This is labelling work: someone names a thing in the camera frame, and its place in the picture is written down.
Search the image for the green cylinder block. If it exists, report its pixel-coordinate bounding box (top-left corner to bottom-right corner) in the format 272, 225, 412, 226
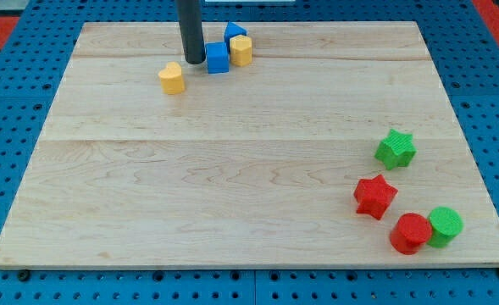
427, 206, 463, 248

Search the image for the blue triangle block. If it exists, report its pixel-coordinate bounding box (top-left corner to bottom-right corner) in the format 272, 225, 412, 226
224, 22, 247, 53

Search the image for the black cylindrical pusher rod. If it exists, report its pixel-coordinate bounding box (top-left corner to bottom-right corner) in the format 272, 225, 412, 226
175, 0, 206, 64

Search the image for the red cylinder block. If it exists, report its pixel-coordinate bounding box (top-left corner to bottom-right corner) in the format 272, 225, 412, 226
389, 213, 432, 255

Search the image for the yellow heart block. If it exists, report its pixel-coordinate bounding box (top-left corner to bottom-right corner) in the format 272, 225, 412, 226
158, 62, 186, 95

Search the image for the red star block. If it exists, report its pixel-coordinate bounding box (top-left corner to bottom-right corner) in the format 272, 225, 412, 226
353, 175, 398, 220

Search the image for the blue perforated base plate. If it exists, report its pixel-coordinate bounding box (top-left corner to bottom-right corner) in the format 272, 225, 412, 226
0, 0, 499, 304

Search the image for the wooden board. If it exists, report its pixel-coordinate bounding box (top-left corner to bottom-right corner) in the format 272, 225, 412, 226
0, 21, 499, 270

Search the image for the blue cube block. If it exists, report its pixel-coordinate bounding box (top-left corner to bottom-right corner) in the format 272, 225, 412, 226
205, 42, 230, 74

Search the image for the yellow hexagon block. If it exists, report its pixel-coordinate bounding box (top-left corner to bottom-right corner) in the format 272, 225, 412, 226
230, 35, 252, 67

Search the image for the green star block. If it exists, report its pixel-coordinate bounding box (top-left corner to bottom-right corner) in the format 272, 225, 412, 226
374, 129, 417, 170

